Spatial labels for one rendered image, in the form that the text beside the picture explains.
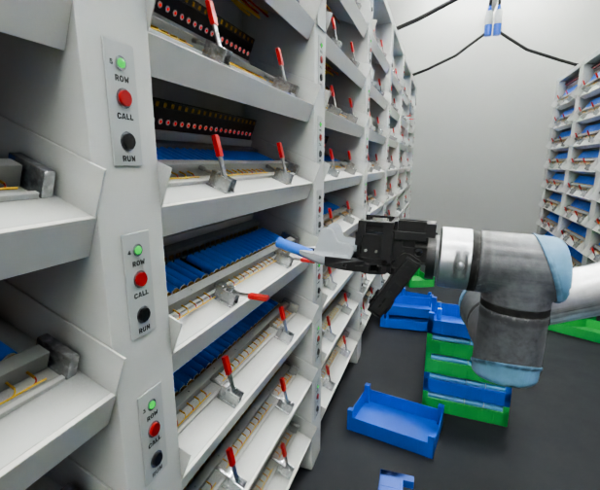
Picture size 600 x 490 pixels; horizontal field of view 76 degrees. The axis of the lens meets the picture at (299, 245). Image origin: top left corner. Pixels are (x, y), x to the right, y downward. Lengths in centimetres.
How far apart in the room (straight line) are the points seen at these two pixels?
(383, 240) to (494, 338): 20
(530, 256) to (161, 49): 53
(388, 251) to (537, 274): 19
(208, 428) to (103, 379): 28
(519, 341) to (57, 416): 55
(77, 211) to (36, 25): 16
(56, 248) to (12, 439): 17
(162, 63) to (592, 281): 71
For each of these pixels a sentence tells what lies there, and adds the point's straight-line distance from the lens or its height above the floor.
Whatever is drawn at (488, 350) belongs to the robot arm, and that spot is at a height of 69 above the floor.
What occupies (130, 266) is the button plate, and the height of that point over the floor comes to 83.
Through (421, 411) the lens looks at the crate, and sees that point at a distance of 165.
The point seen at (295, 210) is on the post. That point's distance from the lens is 106.
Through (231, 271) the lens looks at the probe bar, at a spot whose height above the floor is 74.
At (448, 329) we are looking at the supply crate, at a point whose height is 35.
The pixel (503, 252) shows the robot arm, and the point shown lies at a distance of 58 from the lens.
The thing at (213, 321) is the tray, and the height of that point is 70.
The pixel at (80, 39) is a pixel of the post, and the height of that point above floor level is 106.
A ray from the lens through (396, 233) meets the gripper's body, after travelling 60.
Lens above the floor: 95
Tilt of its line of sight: 12 degrees down
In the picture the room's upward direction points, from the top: straight up
